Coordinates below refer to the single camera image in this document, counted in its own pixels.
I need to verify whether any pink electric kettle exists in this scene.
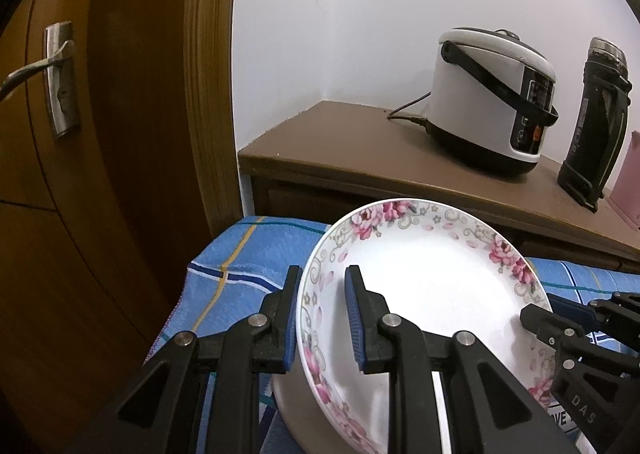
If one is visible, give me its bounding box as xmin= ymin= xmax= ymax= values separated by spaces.
xmin=605 ymin=130 xmax=640 ymax=231

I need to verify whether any wooden door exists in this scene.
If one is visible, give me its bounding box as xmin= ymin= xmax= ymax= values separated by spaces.
xmin=0 ymin=0 xmax=203 ymax=440

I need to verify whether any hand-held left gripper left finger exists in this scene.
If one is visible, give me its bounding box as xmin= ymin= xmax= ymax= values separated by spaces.
xmin=67 ymin=264 xmax=303 ymax=454

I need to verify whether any white black rice cooker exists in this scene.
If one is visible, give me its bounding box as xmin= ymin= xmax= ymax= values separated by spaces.
xmin=425 ymin=27 xmax=560 ymax=178

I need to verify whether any metal door handle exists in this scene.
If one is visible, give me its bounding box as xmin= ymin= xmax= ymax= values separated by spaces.
xmin=0 ymin=22 xmax=82 ymax=139

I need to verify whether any brown wooden cabinet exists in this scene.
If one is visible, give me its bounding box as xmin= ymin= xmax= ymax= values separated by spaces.
xmin=238 ymin=100 xmax=640 ymax=275

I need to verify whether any black thermos flask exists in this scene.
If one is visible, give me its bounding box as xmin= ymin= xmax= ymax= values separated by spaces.
xmin=557 ymin=37 xmax=632 ymax=213

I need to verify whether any blue checked cloth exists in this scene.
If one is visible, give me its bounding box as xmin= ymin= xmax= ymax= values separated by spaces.
xmin=145 ymin=216 xmax=640 ymax=454

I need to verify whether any white cloth label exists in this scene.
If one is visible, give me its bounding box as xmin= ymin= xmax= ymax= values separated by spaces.
xmin=542 ymin=396 xmax=581 ymax=435

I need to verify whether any black rice cooker cable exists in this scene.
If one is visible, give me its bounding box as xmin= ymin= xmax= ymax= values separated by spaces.
xmin=388 ymin=91 xmax=433 ymax=128

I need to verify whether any wooden door frame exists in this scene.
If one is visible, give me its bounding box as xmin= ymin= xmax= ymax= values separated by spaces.
xmin=184 ymin=0 xmax=247 ymax=237

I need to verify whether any floral white plate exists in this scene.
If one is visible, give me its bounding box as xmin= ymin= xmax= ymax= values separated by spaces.
xmin=296 ymin=200 xmax=555 ymax=454

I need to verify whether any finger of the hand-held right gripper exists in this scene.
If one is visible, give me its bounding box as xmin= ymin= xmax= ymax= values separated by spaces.
xmin=546 ymin=291 xmax=640 ymax=377
xmin=520 ymin=305 xmax=623 ymax=432

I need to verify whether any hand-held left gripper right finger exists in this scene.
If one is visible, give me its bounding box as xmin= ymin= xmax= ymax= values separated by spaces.
xmin=344 ymin=265 xmax=581 ymax=454

